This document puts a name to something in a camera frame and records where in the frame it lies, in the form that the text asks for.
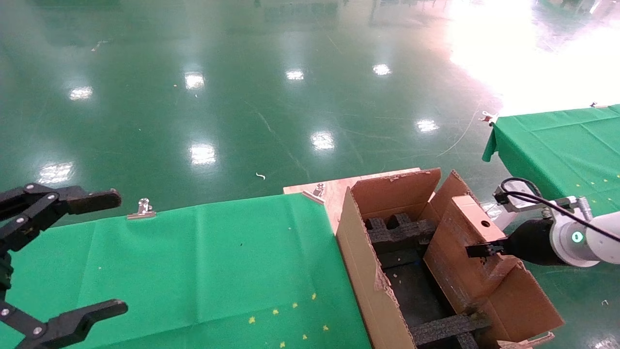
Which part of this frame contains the white table leg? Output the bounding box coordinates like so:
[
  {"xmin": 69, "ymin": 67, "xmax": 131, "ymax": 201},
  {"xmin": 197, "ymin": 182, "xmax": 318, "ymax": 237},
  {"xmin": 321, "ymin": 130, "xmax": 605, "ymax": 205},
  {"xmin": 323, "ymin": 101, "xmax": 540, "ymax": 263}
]
[{"xmin": 488, "ymin": 209, "xmax": 517, "ymax": 232}]

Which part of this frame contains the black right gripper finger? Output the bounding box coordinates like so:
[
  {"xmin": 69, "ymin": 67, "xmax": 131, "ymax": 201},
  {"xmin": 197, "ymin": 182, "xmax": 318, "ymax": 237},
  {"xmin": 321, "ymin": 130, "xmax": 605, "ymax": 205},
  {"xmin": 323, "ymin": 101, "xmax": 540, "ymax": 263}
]
[{"xmin": 465, "ymin": 241, "xmax": 507, "ymax": 258}]

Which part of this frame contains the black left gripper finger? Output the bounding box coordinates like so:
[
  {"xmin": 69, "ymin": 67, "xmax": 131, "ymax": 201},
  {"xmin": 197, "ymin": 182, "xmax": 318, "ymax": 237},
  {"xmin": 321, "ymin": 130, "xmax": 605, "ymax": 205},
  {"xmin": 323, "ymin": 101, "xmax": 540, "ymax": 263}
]
[
  {"xmin": 0, "ymin": 299, "xmax": 129, "ymax": 349},
  {"xmin": 0, "ymin": 183, "xmax": 122, "ymax": 254}
]

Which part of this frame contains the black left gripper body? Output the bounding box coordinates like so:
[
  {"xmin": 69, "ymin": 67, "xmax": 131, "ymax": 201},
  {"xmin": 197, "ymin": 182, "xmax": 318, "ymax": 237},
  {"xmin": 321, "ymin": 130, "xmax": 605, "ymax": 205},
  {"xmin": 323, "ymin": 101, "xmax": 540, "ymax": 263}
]
[{"xmin": 0, "ymin": 252, "xmax": 13, "ymax": 292}]

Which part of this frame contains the large open cardboard carton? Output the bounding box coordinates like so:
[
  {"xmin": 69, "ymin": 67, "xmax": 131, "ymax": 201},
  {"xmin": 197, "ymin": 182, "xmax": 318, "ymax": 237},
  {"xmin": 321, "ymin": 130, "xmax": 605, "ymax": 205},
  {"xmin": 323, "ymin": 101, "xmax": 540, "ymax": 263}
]
[{"xmin": 334, "ymin": 167, "xmax": 565, "ymax": 349}]

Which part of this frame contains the green tablecloth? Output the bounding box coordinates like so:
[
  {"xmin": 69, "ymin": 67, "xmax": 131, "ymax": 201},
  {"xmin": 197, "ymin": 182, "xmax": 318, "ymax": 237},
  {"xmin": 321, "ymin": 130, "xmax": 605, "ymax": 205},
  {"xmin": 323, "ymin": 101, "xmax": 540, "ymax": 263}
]
[
  {"xmin": 481, "ymin": 104, "xmax": 620, "ymax": 217},
  {"xmin": 0, "ymin": 194, "xmax": 372, "ymax": 349}
]

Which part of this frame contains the small brown cardboard box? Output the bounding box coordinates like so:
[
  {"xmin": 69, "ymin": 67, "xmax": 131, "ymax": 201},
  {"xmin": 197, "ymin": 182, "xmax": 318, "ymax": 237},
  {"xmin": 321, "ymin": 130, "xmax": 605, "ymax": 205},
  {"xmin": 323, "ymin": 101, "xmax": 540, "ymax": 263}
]
[{"xmin": 424, "ymin": 195, "xmax": 524, "ymax": 314}]

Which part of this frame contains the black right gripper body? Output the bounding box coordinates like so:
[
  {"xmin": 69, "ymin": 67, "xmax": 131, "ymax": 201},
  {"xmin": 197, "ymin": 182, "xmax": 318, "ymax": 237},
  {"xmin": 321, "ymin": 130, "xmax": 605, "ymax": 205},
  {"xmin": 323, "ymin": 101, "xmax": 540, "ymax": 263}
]
[{"xmin": 504, "ymin": 219, "xmax": 558, "ymax": 266}]

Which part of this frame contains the black carton bottom lining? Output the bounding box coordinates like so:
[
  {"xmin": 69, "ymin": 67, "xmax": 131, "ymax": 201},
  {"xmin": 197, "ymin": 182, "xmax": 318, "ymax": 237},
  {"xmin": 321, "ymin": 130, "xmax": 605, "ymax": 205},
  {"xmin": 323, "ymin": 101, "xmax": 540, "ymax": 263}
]
[{"xmin": 377, "ymin": 250, "xmax": 457, "ymax": 335}]

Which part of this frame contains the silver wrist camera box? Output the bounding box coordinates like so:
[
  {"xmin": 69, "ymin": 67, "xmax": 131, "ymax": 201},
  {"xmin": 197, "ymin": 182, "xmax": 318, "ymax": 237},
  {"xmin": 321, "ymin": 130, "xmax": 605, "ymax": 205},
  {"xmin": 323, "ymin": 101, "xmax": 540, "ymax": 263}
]
[{"xmin": 493, "ymin": 190, "xmax": 592, "ymax": 220}]

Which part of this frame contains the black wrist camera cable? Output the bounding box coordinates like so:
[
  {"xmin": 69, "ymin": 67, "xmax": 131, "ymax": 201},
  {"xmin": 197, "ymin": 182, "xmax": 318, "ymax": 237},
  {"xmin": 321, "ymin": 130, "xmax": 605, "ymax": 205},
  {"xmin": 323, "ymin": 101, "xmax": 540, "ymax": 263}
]
[{"xmin": 500, "ymin": 177, "xmax": 620, "ymax": 243}]

